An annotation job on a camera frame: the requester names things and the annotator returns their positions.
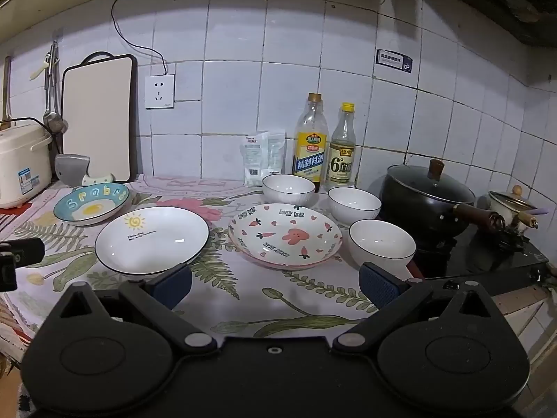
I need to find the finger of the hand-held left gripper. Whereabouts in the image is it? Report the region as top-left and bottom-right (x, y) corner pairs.
(0, 237), (45, 267)

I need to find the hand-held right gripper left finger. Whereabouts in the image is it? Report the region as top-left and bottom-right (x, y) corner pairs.
(48, 263), (218, 356)

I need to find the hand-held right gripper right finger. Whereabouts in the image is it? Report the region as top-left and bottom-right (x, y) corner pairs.
(333, 262), (501, 356)

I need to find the white black-rimmed bowl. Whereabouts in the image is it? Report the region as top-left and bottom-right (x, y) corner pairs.
(262, 174), (316, 209)
(327, 187), (382, 226)
(348, 219), (417, 271)

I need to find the white sun print plate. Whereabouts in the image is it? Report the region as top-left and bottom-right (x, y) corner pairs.
(94, 206), (210, 276)

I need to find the blue egg print plate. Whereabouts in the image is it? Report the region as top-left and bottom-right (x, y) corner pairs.
(53, 183), (131, 227)

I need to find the pink rimmed plate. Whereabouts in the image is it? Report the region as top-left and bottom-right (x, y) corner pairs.
(233, 244), (342, 271)

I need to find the pink rabbit print plate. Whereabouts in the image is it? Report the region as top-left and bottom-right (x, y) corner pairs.
(228, 203), (344, 266)

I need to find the floral tablecloth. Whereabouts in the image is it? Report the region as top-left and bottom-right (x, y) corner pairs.
(0, 173), (414, 340)

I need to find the white rice cooker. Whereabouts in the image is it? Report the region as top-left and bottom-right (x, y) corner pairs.
(0, 117), (54, 210)

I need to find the black pot with lid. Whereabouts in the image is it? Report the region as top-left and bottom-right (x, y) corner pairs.
(378, 159), (505, 238)

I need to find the black gas stove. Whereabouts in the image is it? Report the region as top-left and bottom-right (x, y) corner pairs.
(370, 192), (550, 279)

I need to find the clear vinegar bottle yellow cap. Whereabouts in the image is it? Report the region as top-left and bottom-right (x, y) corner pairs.
(325, 103), (356, 186)

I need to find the hanging metal ladle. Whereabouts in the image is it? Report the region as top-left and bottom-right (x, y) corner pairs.
(42, 41), (69, 136)

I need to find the yellow label cooking wine bottle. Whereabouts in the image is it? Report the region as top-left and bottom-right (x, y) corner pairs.
(292, 93), (328, 192)

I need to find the small cream pot with lid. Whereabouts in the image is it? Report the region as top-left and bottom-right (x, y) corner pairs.
(487, 185), (540, 231)

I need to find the white cutting board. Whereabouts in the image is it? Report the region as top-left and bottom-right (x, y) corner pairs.
(61, 51), (139, 184)

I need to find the white salt packet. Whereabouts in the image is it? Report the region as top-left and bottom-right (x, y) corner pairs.
(239, 133), (270, 188)

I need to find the wooden spatula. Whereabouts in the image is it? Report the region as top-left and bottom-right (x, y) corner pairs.
(0, 56), (13, 131)

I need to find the clear plastic packet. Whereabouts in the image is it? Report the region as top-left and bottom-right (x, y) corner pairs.
(266, 131), (285, 175)

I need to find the dark range hood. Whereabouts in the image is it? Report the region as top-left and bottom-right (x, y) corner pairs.
(409, 0), (557, 46)

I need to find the cleaver with white handle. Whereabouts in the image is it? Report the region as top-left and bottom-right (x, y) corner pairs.
(54, 154), (116, 188)

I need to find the white handled peeler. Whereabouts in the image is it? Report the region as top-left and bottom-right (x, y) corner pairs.
(30, 52), (50, 81)

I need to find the white wall socket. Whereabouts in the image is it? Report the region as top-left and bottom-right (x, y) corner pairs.
(145, 74), (175, 109)

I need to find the black wall cable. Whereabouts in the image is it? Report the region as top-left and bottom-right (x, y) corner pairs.
(111, 0), (394, 77)

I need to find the dark wall sticker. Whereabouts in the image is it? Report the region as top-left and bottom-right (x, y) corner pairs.
(376, 49), (413, 75)

